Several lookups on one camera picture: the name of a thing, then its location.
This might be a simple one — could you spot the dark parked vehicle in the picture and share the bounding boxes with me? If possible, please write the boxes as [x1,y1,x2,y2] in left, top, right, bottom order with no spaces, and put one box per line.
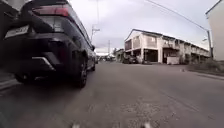
[121,54,140,65]

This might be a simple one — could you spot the grey asphalt road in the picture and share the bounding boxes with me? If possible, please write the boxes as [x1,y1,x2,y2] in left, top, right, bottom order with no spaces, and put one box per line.
[0,61,224,128]

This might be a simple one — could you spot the beige two-storey building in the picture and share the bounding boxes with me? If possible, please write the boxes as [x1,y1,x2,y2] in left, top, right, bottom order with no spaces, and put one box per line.
[123,28,212,66]

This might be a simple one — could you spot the black car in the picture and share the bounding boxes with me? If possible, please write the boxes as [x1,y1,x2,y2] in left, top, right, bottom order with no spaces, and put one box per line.
[0,0,98,90]

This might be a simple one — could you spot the concrete kerb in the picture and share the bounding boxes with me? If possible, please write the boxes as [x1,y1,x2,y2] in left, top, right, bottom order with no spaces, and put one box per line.
[181,68,224,81]

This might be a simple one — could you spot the bushes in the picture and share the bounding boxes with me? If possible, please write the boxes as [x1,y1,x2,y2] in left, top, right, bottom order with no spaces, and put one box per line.
[186,58,224,75]

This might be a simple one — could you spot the grey concrete sidewalk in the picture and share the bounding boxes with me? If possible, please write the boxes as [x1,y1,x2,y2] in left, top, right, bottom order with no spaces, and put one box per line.
[0,70,22,91]

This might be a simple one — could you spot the white building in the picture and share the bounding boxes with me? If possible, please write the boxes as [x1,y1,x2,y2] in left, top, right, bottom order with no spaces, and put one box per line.
[205,0,224,62]

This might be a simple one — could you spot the overhead wires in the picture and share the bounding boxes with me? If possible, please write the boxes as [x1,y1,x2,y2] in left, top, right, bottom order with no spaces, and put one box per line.
[145,0,211,33]

